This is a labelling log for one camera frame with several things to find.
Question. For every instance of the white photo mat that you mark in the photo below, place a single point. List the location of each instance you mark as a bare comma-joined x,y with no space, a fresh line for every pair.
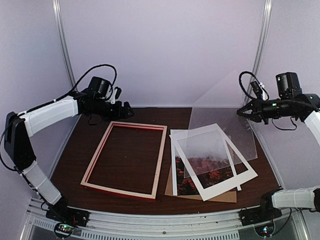
225,185

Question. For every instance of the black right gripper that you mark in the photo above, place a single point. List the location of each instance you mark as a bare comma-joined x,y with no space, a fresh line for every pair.
257,114

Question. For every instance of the aluminium corner post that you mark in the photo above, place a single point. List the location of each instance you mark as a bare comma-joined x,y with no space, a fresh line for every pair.
63,41
263,35

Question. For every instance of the red wooden picture frame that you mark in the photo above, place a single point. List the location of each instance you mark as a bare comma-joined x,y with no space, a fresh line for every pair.
128,160

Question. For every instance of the clear acrylic sheet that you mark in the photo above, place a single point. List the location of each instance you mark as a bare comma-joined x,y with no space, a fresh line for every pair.
219,105

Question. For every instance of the right aluminium corner post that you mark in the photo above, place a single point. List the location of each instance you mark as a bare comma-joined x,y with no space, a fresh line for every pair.
263,35

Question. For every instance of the right round led board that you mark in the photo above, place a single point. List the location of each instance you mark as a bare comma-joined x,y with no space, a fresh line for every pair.
264,230

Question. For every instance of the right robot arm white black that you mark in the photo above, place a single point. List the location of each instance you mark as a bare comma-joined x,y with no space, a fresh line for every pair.
296,105

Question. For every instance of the brown backing board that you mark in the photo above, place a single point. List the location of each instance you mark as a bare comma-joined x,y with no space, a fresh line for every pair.
225,196

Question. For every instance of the round led board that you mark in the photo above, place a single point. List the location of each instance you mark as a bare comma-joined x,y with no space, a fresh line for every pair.
63,230
264,230

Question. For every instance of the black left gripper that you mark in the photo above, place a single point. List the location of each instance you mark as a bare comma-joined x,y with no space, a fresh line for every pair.
124,114

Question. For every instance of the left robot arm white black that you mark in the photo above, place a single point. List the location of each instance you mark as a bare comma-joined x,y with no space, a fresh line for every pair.
99,98

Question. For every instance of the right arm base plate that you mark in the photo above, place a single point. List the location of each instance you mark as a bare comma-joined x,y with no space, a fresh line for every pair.
256,215

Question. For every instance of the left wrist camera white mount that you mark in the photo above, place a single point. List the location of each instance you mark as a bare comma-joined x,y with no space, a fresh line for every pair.
115,95

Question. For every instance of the left aluminium corner post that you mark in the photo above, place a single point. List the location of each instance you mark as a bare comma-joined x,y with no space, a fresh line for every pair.
63,41

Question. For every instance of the left round led board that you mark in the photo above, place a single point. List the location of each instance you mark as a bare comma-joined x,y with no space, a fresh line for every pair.
63,230

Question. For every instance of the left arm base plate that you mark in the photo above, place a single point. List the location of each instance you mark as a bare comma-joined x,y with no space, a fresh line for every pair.
70,216

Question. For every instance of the red forest photo print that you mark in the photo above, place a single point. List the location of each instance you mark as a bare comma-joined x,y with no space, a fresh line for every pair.
208,170

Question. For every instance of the aluminium front rail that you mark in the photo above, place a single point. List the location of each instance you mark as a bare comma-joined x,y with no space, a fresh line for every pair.
224,225

